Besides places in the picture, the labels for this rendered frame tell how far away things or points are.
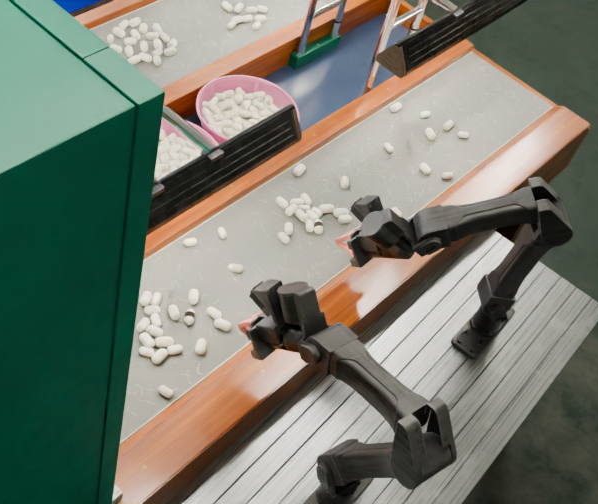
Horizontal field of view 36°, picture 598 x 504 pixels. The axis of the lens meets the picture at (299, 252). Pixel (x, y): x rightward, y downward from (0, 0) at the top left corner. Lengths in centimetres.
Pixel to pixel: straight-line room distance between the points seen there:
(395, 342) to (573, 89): 239
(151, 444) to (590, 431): 168
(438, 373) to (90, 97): 144
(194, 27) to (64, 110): 189
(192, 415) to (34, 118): 110
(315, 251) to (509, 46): 243
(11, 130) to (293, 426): 128
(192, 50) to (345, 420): 113
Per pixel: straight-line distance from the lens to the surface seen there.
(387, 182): 232
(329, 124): 238
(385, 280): 206
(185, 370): 185
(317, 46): 271
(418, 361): 208
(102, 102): 76
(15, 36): 82
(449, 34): 226
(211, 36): 261
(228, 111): 237
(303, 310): 159
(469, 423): 204
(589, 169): 389
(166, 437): 174
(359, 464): 165
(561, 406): 305
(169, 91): 237
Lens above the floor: 229
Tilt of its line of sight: 48 degrees down
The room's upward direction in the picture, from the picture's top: 18 degrees clockwise
